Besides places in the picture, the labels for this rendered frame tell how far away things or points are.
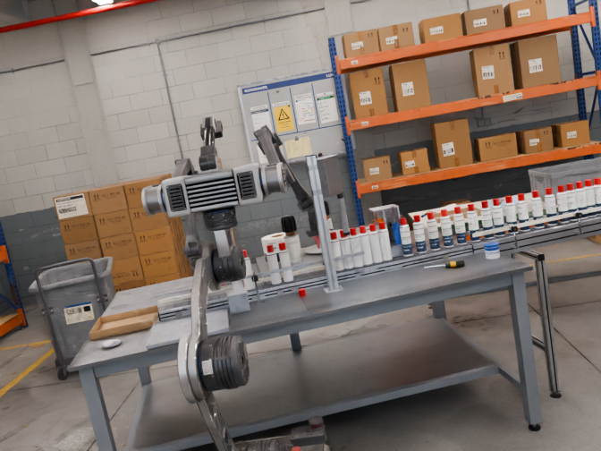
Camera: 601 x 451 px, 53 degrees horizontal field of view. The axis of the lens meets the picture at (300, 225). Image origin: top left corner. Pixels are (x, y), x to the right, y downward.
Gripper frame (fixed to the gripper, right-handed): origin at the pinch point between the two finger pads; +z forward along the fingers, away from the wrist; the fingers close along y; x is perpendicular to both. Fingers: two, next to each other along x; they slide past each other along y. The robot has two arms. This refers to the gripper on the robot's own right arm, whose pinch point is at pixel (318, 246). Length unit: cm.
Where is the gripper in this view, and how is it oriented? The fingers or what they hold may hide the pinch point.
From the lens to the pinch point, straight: 314.4
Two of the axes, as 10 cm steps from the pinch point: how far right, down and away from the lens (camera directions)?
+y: -9.8, 1.8, -1.0
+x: 1.3, 1.3, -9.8
